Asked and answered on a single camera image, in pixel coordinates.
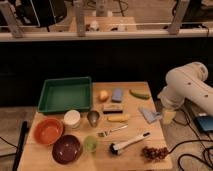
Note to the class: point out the light blue towel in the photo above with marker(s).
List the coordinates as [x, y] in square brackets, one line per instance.
[149, 115]

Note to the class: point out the dark purple bowl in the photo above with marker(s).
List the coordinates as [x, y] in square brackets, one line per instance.
[66, 149]

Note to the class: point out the yellow orange fruit toy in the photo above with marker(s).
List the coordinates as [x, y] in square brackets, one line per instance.
[103, 95]

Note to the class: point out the orange bowl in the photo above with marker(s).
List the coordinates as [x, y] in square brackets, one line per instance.
[48, 131]

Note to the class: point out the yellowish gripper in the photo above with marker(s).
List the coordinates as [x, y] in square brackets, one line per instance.
[168, 116]

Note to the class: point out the metal cup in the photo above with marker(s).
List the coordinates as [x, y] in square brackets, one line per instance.
[93, 118]

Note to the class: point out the small green cup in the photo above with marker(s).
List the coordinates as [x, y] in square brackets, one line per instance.
[90, 143]

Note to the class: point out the green cucumber toy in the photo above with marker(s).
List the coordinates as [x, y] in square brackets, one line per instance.
[139, 95]

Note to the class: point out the blue device on floor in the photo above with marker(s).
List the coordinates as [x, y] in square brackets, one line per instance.
[204, 124]

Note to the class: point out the green plastic tray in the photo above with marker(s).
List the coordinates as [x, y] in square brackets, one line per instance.
[63, 94]

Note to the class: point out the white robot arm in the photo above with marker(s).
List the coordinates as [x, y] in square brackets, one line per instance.
[186, 82]

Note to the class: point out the white handled dish brush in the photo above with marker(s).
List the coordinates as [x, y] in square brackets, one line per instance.
[116, 148]

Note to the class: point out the black wooden eraser block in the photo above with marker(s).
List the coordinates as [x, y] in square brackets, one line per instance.
[112, 108]

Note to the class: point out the white cup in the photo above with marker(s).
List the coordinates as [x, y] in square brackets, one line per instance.
[72, 118]

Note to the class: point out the blue sponge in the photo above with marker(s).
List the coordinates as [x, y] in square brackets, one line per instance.
[117, 95]

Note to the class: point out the brown grape bunch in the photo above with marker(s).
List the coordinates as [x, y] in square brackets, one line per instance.
[152, 154]

